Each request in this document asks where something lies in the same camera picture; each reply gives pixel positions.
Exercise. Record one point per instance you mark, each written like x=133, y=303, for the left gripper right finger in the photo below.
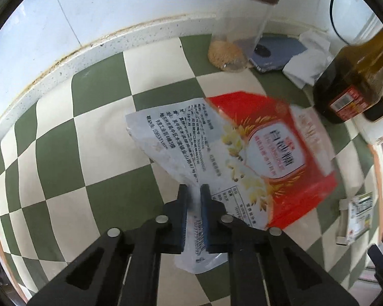
x=266, y=267

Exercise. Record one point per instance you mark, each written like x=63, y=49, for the green white checkered mat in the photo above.
x=69, y=169

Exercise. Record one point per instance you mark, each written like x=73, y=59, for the small white carton box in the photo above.
x=355, y=218

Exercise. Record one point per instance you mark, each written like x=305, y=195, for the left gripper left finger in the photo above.
x=121, y=267

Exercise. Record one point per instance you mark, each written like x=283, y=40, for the white crumpled paper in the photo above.
x=305, y=68

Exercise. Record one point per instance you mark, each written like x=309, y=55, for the brown sauce bottle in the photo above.
x=352, y=83

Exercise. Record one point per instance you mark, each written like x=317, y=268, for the clear jar brown lid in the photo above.
x=238, y=27

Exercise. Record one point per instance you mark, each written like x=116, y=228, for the red white sugar bag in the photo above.
x=268, y=162

